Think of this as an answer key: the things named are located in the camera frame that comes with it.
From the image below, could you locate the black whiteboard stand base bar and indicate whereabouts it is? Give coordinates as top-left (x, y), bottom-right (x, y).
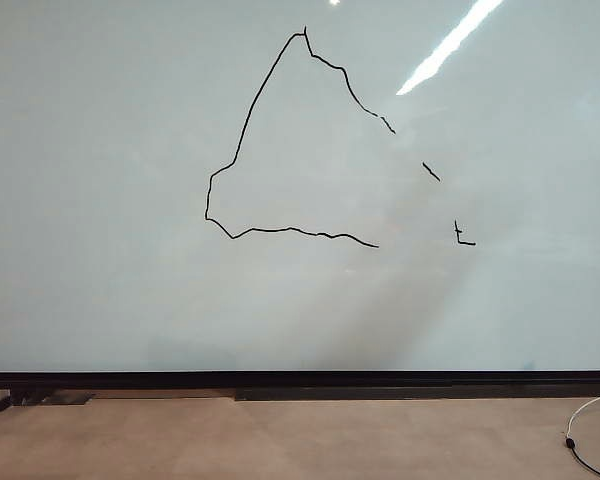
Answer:
top-left (234, 385), bottom-right (600, 402)

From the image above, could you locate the black drawn marker line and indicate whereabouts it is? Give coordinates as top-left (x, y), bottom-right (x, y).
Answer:
top-left (203, 25), bottom-right (478, 250)

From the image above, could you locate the glass whiteboard with black frame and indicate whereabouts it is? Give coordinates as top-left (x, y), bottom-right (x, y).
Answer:
top-left (0, 0), bottom-right (600, 390)

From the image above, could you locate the dark metal floor bracket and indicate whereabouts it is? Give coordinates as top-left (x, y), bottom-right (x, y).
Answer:
top-left (10, 391), bottom-right (96, 407)

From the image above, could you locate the white and black floor cable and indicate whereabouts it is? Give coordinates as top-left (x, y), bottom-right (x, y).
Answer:
top-left (562, 392), bottom-right (600, 474)

